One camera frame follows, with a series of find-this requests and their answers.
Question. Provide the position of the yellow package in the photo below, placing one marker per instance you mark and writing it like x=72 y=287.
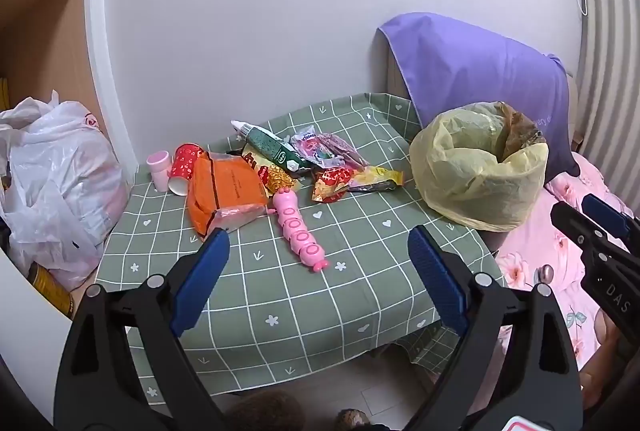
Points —
x=52 y=288

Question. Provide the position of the purple cloth cover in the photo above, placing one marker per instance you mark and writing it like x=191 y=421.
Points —
x=475 y=61

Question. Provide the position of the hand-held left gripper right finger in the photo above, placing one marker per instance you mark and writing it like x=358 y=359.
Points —
x=437 y=278

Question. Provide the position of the red yellow candy wrapper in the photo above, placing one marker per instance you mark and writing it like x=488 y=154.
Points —
x=332 y=183

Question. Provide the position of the yellow noodle snack packet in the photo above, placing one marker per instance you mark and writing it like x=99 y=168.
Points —
x=272 y=176

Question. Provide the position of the red paper cup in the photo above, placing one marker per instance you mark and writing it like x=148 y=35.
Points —
x=185 y=166

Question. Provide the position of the wooden shelf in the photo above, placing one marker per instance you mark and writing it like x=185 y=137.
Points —
x=45 y=11

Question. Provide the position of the pink cartoon snack packet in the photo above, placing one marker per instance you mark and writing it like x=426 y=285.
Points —
x=312 y=142

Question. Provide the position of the yellow bag-lined trash bin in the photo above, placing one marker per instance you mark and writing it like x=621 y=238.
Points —
x=465 y=181

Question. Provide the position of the pink floral blanket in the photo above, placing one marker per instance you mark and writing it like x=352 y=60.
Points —
x=540 y=251

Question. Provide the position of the striped curtain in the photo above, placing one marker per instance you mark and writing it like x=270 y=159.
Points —
x=612 y=36

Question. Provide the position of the pink caterpillar toy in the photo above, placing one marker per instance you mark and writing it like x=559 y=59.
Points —
x=297 y=231

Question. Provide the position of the small pink cup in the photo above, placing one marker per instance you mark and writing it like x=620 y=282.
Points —
x=160 y=168

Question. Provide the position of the beige headboard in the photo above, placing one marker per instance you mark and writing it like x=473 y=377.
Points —
x=397 y=83

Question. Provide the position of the orange tissue packet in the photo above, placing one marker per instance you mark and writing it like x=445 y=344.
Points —
x=227 y=188

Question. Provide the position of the green white packet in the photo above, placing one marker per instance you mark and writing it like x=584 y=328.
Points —
x=270 y=148

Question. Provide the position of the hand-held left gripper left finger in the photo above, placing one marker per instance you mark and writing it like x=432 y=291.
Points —
x=200 y=281

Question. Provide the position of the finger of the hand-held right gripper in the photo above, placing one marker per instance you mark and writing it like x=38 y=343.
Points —
x=607 y=213
x=580 y=231

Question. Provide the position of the green checked tablecloth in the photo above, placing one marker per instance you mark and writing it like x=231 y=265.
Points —
x=310 y=306

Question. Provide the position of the white plastic bag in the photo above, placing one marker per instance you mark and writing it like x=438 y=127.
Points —
x=60 y=191

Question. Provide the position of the brown fluffy slipper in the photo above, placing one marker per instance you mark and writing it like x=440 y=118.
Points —
x=265 y=411
x=352 y=420

